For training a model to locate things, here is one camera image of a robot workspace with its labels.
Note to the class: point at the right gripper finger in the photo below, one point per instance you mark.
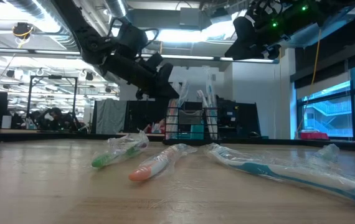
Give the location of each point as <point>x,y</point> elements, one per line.
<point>263,52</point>
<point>245,32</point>

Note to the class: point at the green white toothbrush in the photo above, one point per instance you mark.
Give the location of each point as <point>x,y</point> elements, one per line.
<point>102,160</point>

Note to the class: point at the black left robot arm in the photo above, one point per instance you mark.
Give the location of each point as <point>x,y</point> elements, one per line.
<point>81,28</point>

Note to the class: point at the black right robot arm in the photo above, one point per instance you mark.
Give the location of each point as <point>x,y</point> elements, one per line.
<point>320,12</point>

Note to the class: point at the background robot station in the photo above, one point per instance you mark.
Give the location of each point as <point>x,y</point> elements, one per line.
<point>71,121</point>

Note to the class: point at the black partition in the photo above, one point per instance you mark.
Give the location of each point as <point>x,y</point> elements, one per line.
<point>137,118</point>

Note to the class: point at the person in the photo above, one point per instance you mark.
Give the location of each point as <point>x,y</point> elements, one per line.
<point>157,129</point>
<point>53,113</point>

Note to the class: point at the grey cloth partition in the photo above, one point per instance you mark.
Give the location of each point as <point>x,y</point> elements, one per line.
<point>109,116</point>

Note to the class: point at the grey translucent cup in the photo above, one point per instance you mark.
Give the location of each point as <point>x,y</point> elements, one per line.
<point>190,117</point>

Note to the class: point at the grey ceiling box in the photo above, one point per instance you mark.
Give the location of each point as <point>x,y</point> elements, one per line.
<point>190,17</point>

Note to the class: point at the black equipment cabinet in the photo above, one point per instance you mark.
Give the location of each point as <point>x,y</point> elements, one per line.
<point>243,121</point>

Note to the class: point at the small black rounded object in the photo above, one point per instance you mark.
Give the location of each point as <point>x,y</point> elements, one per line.
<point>253,134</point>

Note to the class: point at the red box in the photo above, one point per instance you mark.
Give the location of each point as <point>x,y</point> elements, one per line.
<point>314,135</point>

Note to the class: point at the round black ceiling device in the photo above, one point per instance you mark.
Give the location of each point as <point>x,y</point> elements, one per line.
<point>23,29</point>

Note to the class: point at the small white box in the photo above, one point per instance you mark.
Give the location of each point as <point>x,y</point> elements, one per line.
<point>6,122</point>

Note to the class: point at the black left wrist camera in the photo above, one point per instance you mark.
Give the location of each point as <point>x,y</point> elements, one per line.
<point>132,40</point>

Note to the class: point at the silver ventilation duct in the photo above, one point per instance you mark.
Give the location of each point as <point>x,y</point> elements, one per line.
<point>116,7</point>

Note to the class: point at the black stand frame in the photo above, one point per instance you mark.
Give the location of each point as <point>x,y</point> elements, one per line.
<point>53,76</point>

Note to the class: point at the black aluminium table frame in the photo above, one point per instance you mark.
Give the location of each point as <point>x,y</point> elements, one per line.
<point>289,143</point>

